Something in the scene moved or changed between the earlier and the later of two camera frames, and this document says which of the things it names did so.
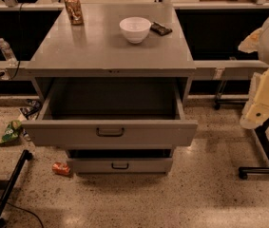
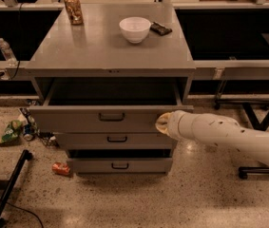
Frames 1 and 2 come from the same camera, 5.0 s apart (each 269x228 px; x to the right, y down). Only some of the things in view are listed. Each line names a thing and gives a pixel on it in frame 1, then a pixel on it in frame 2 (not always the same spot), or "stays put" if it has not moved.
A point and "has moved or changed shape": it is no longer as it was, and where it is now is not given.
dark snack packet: (160, 28) stays put
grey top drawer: (111, 113) has moved or changed shape
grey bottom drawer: (121, 161) stays put
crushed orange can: (60, 168) stays put
